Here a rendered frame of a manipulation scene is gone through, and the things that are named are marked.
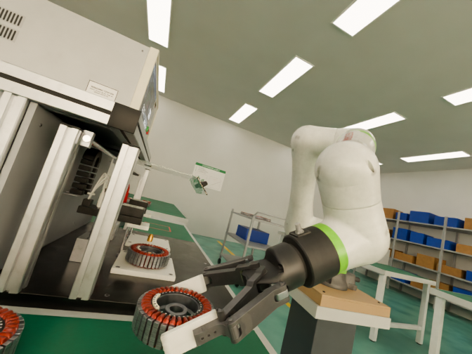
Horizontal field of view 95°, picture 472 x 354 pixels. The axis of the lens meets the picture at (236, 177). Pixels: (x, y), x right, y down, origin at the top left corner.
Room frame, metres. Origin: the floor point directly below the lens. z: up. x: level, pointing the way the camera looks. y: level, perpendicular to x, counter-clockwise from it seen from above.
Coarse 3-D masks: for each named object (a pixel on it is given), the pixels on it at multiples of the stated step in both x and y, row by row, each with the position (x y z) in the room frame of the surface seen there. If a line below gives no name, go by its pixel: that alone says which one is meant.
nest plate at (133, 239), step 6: (132, 234) 0.89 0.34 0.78; (126, 240) 0.78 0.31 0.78; (132, 240) 0.80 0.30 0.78; (138, 240) 0.82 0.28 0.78; (144, 240) 0.84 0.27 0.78; (156, 240) 0.89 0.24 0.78; (162, 240) 0.92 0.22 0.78; (168, 240) 0.95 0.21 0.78; (162, 246) 0.83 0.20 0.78; (168, 246) 0.86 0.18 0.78
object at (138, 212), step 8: (80, 208) 0.53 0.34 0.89; (88, 208) 0.54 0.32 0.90; (128, 208) 0.57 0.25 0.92; (136, 208) 0.58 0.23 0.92; (144, 208) 0.62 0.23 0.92; (96, 216) 0.55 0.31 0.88; (120, 216) 0.56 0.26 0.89; (128, 216) 0.57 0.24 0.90; (136, 216) 0.58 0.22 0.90; (128, 224) 0.57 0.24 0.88; (136, 224) 0.58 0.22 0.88; (144, 224) 0.61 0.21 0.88
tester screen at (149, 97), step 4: (152, 72) 0.53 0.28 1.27; (152, 76) 0.55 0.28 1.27; (152, 80) 0.57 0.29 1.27; (148, 84) 0.53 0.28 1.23; (152, 84) 0.59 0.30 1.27; (148, 88) 0.55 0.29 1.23; (152, 88) 0.61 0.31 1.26; (148, 92) 0.57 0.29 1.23; (152, 92) 0.63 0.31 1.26; (144, 96) 0.53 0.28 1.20; (148, 96) 0.59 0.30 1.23; (152, 96) 0.66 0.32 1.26; (144, 100) 0.55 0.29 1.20; (148, 100) 0.61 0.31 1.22; (152, 100) 0.69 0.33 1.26; (148, 104) 0.63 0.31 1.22; (152, 104) 0.72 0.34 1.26; (140, 108) 0.54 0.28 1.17; (144, 116) 0.63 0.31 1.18
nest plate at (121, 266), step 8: (120, 256) 0.62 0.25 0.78; (120, 264) 0.56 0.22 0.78; (128, 264) 0.58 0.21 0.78; (168, 264) 0.66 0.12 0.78; (112, 272) 0.53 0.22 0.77; (120, 272) 0.54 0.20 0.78; (128, 272) 0.54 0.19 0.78; (136, 272) 0.55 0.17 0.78; (144, 272) 0.56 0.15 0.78; (152, 272) 0.57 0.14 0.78; (160, 272) 0.58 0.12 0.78; (168, 272) 0.60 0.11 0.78; (168, 280) 0.57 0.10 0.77
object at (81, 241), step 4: (88, 232) 0.60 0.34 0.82; (80, 236) 0.56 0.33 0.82; (84, 236) 0.56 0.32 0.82; (76, 240) 0.54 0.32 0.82; (80, 240) 0.54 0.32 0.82; (84, 240) 0.54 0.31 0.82; (76, 244) 0.54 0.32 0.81; (80, 244) 0.54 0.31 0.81; (84, 244) 0.54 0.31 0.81; (76, 248) 0.54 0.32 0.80; (80, 248) 0.54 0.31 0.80; (84, 248) 0.54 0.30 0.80; (72, 252) 0.54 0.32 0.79; (76, 252) 0.54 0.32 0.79; (80, 252) 0.54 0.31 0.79; (72, 256) 0.54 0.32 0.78; (76, 256) 0.54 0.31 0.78; (80, 256) 0.54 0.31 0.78; (72, 260) 0.54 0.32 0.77; (76, 260) 0.54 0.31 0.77; (80, 260) 0.54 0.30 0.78
